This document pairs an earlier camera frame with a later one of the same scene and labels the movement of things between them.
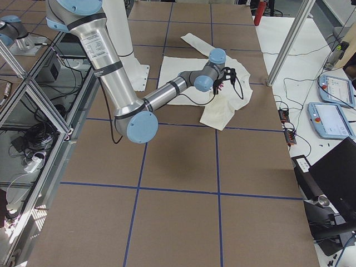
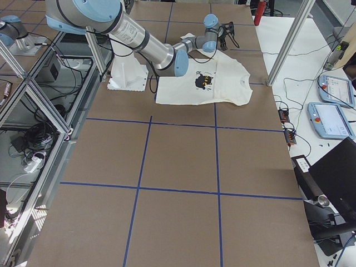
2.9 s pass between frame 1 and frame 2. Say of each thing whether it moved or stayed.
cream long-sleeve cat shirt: moved
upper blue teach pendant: stayed
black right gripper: moved
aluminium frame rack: stayed
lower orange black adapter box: stayed
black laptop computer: stayed
